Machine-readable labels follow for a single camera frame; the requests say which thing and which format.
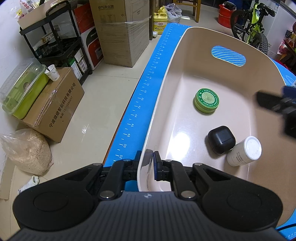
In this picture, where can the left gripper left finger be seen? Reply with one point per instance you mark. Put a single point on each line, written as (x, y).
(120, 177)

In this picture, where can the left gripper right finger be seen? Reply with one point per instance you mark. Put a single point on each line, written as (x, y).
(177, 175)

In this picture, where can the beige plastic storage bin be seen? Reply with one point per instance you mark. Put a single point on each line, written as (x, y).
(235, 71)

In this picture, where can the white round bottle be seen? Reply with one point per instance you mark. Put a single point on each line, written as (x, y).
(245, 152)

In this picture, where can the black earbuds case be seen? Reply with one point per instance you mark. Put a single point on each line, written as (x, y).
(221, 140)

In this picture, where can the green round tin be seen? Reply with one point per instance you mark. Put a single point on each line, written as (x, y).
(206, 100)

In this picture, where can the blue silicone mat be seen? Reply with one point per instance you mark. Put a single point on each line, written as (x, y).
(133, 129)

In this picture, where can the green black bicycle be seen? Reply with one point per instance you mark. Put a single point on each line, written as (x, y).
(246, 25)

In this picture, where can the brown floor cardboard box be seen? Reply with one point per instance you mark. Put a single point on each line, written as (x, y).
(53, 109)

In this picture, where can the bag of grain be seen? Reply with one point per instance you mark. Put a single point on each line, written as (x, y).
(28, 150)

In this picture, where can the red bucket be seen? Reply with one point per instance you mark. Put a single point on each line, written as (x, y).
(225, 11)

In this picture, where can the white paper cup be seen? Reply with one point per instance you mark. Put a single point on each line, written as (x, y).
(52, 72)

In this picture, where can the lower stacked cardboard box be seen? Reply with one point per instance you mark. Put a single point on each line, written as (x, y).
(123, 43)

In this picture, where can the stacked cardboard box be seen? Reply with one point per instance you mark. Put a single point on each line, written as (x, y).
(123, 43)
(118, 11)

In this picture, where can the green clear food container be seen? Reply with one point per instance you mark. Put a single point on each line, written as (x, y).
(22, 87)

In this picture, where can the clear plastic bag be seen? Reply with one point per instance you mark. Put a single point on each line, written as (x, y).
(174, 13)

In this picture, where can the black metal shelf rack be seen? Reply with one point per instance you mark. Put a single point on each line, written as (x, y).
(52, 35)

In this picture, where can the yellow oil jug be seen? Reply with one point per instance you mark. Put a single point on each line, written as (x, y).
(160, 19)

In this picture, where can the upper stacked cardboard box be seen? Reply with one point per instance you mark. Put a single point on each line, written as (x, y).
(118, 11)

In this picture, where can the red white appliance box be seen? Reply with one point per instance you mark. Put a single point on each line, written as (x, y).
(88, 34)

